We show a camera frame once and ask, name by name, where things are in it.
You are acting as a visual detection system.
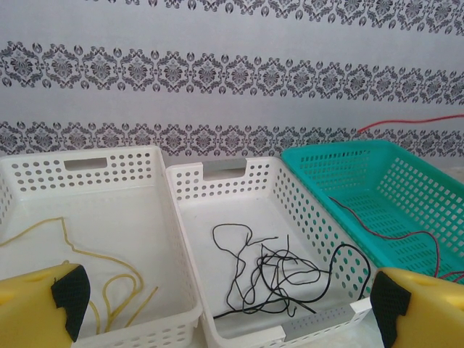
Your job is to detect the white basket grey handles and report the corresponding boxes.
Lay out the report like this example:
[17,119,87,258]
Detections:
[165,157,375,348]

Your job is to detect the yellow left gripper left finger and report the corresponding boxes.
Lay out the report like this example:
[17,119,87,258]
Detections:
[0,262,91,348]

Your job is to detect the red cable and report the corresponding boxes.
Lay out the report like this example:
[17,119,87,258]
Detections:
[328,196,464,286]
[357,114,464,134]

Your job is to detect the thin black cable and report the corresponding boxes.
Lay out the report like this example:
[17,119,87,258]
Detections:
[211,223,280,312]

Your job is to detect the teal plastic mesh basket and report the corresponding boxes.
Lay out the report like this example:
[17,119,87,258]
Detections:
[281,138,464,302]

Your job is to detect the yellow cable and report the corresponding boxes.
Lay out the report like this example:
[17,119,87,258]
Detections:
[88,273,160,333]
[0,216,144,291]

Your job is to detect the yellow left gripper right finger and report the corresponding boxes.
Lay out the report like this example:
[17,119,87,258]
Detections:
[369,268,464,348]

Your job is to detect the large white perforated basket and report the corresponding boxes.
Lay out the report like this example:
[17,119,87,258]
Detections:
[0,144,204,348]

